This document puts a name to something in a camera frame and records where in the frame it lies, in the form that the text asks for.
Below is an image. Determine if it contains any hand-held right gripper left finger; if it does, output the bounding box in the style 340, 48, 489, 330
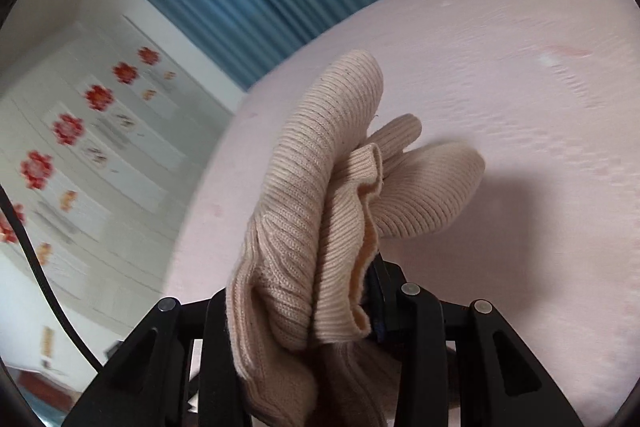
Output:
60, 289, 253, 427

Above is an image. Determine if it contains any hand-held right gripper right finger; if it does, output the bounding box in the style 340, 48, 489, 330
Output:
367, 257, 586, 427

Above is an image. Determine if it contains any beige knitted sweater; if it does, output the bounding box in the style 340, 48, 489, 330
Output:
225, 49, 487, 427

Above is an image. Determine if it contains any white wardrobe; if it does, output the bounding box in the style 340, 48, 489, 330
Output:
0, 14, 251, 388

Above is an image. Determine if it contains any pink bed cover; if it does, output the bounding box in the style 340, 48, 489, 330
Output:
162, 0, 640, 427

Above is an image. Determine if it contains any row of red paper decorations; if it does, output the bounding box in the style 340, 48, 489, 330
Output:
0, 46, 178, 268

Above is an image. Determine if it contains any black cable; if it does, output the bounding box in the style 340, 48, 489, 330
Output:
0, 184, 103, 373

